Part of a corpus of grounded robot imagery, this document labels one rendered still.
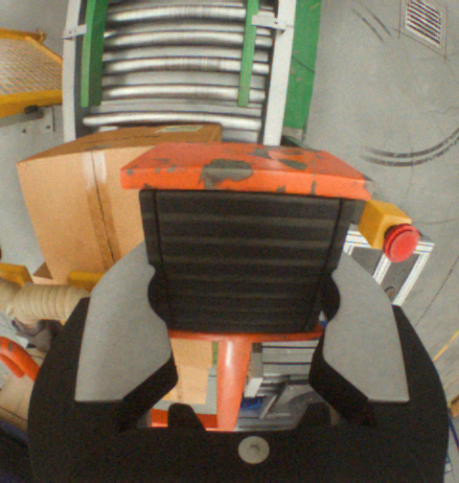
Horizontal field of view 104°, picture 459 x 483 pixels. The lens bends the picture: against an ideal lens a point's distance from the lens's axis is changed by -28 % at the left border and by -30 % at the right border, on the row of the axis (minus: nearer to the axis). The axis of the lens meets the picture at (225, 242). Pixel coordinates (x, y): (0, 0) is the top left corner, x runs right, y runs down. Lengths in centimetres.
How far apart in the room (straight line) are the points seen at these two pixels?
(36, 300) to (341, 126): 143
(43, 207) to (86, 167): 15
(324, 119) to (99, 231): 121
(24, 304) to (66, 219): 27
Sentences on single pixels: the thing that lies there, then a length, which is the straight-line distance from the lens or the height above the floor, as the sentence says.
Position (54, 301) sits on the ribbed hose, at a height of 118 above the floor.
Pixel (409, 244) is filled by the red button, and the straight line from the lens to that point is 45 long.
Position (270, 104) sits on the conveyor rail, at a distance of 74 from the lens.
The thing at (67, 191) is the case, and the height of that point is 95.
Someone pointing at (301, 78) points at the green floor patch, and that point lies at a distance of 138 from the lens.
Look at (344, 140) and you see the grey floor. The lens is 147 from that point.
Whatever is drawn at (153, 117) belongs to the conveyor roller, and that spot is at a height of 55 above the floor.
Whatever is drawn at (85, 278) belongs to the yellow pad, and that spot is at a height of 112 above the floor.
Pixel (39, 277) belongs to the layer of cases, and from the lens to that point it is 147.
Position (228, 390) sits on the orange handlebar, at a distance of 21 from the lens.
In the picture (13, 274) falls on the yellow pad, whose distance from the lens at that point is 43.
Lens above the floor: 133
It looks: 59 degrees down
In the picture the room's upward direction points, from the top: 176 degrees counter-clockwise
